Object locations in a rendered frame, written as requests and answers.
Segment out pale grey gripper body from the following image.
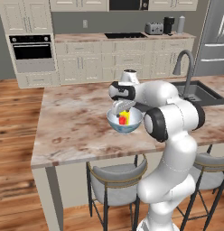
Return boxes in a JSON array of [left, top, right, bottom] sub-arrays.
[[111, 99, 136, 116]]

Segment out pale blue bowl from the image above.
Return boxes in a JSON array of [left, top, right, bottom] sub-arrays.
[[106, 107, 144, 134]]

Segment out cream base cupboards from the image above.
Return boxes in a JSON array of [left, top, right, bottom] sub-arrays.
[[54, 38, 196, 86]]

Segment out black hob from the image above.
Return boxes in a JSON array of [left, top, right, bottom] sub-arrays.
[[104, 32, 148, 40]]

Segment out grey curved tap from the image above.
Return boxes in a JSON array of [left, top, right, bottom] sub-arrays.
[[173, 49, 195, 99]]

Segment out dark sink basin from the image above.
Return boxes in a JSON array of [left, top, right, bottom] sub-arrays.
[[170, 79, 224, 107]]

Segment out grey bar stool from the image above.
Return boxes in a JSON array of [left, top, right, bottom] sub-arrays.
[[176, 143, 224, 231], [85, 153, 148, 231]]

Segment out silver toaster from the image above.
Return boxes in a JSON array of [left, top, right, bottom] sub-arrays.
[[144, 22, 164, 36]]

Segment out black coffee machine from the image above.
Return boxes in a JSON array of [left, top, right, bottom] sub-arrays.
[[163, 16, 176, 35]]

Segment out grey cylinder jar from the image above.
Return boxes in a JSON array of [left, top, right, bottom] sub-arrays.
[[176, 15, 186, 35]]

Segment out black microwave oven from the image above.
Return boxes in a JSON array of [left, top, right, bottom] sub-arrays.
[[108, 0, 150, 12]]

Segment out stainless steel fridge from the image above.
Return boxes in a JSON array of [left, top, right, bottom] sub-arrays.
[[192, 0, 224, 78]]

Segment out cream tall oven cabinet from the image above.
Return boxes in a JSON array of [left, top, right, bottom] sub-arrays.
[[0, 0, 61, 89]]

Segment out black wall oven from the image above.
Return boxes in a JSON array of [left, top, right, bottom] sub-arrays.
[[8, 34, 56, 73]]

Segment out cream wall cupboards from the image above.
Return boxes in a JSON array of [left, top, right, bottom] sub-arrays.
[[49, 0, 199, 13]]

